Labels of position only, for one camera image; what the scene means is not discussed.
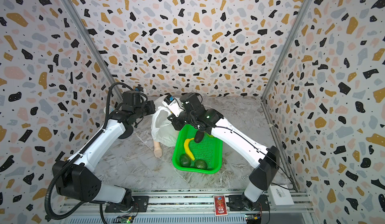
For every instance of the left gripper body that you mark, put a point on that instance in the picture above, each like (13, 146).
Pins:
(145, 110)

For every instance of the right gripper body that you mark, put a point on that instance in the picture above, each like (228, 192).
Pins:
(185, 119)

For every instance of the yellow banana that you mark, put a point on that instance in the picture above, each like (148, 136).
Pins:
(187, 149)

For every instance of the white plastic bag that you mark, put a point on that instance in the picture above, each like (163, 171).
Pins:
(162, 130)

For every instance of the dark green avocado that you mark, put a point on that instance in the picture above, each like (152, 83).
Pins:
(200, 164)
(185, 161)

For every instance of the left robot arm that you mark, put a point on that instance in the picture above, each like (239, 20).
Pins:
(75, 177)

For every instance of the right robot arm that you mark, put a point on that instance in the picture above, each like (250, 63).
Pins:
(264, 160)

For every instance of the green plastic basket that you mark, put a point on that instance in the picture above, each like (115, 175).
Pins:
(209, 149)

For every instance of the beige wooden rolling pin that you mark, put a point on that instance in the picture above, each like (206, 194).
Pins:
(157, 149)

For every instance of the white box with label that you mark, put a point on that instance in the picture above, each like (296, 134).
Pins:
(280, 197)

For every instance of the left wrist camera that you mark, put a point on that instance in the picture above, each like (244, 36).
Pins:
(136, 97)

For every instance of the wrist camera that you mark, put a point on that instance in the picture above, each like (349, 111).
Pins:
(172, 104)
(136, 97)

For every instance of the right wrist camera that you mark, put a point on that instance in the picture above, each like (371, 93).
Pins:
(172, 104)

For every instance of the red card on rail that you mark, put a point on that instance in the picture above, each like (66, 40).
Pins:
(220, 205)

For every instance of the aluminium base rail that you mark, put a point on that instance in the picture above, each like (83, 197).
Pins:
(197, 207)

